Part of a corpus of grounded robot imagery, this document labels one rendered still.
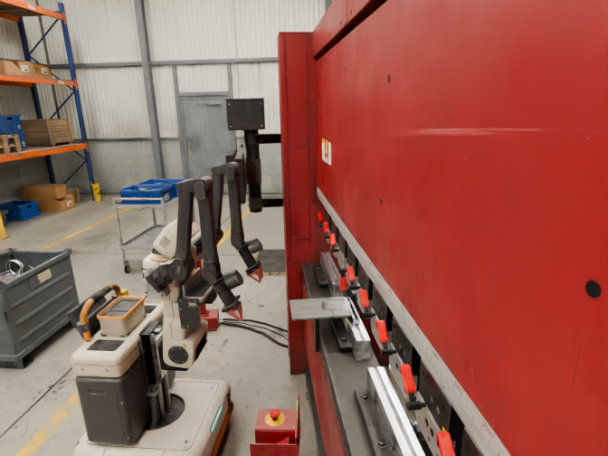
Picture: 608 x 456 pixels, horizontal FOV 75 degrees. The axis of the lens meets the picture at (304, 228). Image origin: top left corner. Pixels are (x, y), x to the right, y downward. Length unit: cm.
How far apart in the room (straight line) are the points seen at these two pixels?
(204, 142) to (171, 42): 214
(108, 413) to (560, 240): 210
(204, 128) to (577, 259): 901
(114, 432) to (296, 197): 160
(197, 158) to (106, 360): 766
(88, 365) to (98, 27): 887
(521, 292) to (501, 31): 35
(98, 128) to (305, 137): 828
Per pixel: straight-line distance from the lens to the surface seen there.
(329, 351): 180
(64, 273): 410
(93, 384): 224
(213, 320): 371
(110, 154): 1039
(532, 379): 62
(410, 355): 104
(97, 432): 242
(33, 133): 949
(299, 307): 188
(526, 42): 61
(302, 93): 251
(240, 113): 265
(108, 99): 1026
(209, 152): 935
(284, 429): 160
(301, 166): 253
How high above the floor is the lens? 188
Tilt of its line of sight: 17 degrees down
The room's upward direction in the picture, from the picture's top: 1 degrees counter-clockwise
